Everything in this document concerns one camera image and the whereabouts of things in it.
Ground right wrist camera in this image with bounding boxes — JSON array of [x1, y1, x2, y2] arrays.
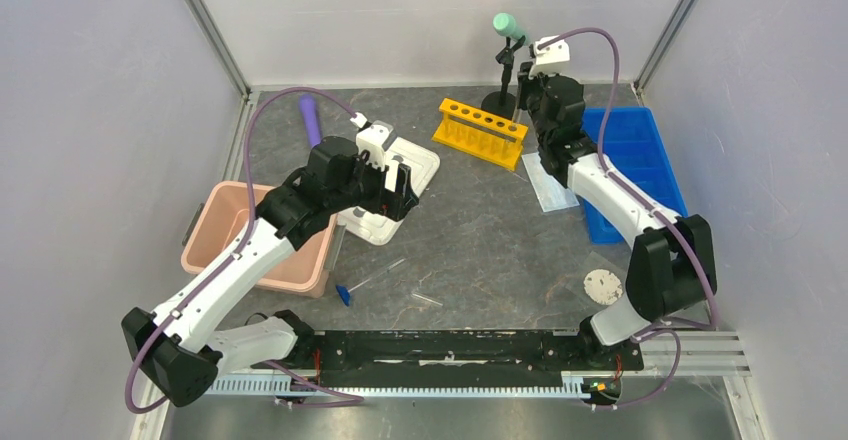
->
[[528, 36, 571, 79]]

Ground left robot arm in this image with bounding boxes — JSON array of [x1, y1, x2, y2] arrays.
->
[[121, 136, 419, 414]]

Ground white plastic lid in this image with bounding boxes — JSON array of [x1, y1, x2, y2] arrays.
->
[[337, 128, 442, 247]]

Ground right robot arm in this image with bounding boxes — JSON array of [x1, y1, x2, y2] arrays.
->
[[517, 61, 717, 368]]

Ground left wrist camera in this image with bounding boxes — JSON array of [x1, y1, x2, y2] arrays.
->
[[350, 112, 397, 169]]

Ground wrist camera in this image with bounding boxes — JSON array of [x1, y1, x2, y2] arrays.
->
[[350, 112, 397, 169], [528, 36, 571, 79]]

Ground purple microphone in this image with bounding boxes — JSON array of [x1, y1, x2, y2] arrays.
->
[[298, 94, 323, 147]]

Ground short glass tube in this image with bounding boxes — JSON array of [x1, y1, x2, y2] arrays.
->
[[411, 292, 444, 307]]

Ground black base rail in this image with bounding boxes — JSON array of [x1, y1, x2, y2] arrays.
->
[[205, 327, 750, 402]]

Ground bagged white round pad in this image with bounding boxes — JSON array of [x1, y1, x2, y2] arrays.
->
[[566, 251, 626, 308]]

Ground black microphone stand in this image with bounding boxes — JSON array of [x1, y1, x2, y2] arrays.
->
[[481, 36, 526, 119]]

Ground blue bulb dropper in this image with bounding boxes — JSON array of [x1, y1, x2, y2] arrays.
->
[[335, 258, 406, 307]]

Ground yellow test tube rack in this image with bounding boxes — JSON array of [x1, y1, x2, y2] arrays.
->
[[432, 98, 528, 171]]

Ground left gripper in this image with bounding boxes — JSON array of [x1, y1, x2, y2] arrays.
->
[[328, 149, 419, 222]]

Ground blue plastic tray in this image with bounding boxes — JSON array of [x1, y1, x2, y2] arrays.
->
[[583, 107, 688, 216]]

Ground pink plastic bin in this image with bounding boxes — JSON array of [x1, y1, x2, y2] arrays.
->
[[181, 181, 337, 298]]

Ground packaged face mask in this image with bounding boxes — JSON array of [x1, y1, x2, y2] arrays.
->
[[522, 152, 579, 213]]

